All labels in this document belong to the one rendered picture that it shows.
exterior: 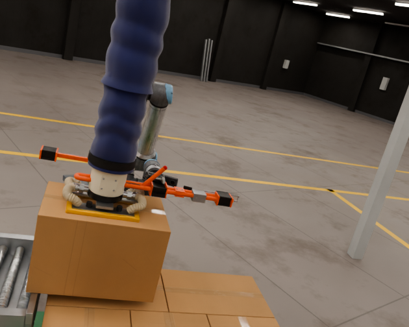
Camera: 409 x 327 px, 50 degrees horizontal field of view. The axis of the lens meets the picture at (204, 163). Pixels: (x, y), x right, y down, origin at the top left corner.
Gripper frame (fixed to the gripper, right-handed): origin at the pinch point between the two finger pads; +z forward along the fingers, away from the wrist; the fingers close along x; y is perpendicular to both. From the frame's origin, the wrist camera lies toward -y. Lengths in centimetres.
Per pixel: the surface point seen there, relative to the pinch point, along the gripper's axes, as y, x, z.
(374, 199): -253, -40, -160
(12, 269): 66, -58, -8
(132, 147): 20.0, 21.2, 7.3
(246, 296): -61, -58, 1
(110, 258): 21.6, -30.2, 19.6
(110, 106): 33, 39, 10
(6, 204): 100, -110, -197
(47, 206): 53, -12, 10
